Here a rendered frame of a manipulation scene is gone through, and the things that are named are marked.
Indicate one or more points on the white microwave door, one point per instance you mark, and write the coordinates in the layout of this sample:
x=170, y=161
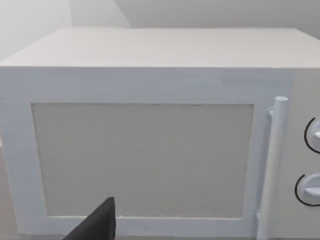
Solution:
x=140, y=160

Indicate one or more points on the white microwave knob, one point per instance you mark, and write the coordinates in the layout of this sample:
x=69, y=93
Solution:
x=314, y=136
x=310, y=190

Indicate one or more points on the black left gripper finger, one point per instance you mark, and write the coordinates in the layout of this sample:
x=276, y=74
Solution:
x=102, y=222

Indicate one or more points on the pale microwave oven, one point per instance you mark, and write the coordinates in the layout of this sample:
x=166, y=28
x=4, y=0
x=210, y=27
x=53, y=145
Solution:
x=160, y=50

